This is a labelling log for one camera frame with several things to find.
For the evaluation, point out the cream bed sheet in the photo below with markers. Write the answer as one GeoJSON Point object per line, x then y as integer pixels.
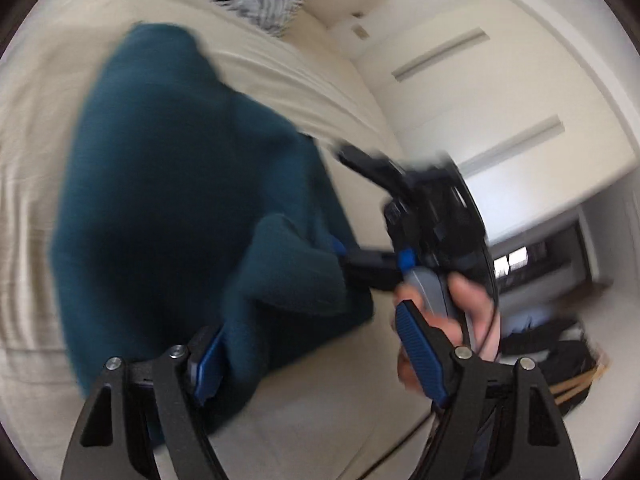
{"type": "Point", "coordinates": [310, 85]}

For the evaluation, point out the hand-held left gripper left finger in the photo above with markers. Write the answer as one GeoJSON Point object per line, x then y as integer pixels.
{"type": "Point", "coordinates": [207, 367]}

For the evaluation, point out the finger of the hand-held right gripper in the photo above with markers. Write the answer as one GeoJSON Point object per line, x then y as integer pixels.
{"type": "Point", "coordinates": [370, 167]}
{"type": "Point", "coordinates": [370, 265]}

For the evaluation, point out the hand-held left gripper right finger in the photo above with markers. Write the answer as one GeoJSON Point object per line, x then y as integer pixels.
{"type": "Point", "coordinates": [420, 355]}

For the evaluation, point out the wall switch plate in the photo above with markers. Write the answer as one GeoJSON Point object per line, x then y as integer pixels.
{"type": "Point", "coordinates": [359, 31]}

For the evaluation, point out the teal knit sweater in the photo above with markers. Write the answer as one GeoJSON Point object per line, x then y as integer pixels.
{"type": "Point", "coordinates": [175, 185]}

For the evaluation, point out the person's right hand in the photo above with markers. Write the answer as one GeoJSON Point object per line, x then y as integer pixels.
{"type": "Point", "coordinates": [470, 315]}

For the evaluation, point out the dark shelf unit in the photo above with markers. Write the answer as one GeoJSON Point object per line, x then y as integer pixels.
{"type": "Point", "coordinates": [545, 255]}

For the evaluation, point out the white wardrobe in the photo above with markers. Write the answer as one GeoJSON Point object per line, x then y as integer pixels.
{"type": "Point", "coordinates": [500, 85]}

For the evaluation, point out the black bag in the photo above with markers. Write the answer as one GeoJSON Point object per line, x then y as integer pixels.
{"type": "Point", "coordinates": [550, 355]}

